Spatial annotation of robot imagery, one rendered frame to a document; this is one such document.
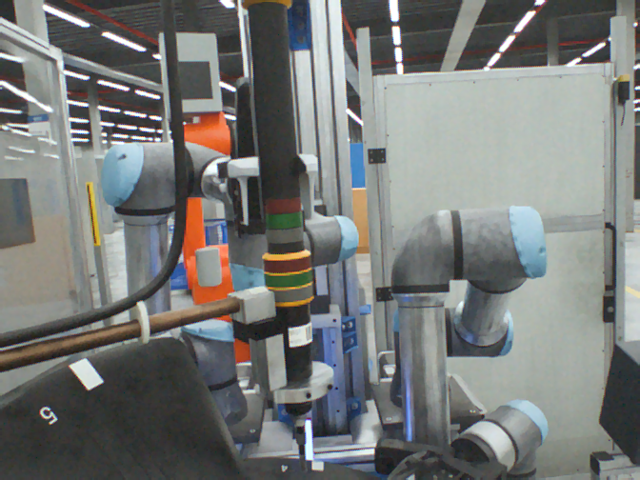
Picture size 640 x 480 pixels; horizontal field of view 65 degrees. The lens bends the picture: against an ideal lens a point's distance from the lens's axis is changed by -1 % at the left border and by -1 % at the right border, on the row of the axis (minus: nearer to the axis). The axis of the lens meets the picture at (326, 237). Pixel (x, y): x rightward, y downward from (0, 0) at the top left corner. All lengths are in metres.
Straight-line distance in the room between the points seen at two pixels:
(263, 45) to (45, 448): 0.38
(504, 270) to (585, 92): 1.87
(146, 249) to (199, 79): 3.41
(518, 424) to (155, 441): 0.53
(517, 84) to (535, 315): 1.07
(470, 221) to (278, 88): 0.46
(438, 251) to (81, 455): 0.55
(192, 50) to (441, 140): 2.61
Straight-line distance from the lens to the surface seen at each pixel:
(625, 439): 1.11
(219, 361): 1.20
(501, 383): 2.65
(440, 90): 2.36
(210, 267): 4.24
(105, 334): 0.39
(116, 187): 1.00
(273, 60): 0.44
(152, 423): 0.53
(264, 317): 0.43
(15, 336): 0.38
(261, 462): 0.80
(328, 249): 0.77
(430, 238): 0.81
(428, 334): 0.83
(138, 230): 1.04
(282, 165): 0.43
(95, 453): 0.52
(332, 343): 1.27
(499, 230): 0.81
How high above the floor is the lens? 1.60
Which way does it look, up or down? 7 degrees down
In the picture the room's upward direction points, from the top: 4 degrees counter-clockwise
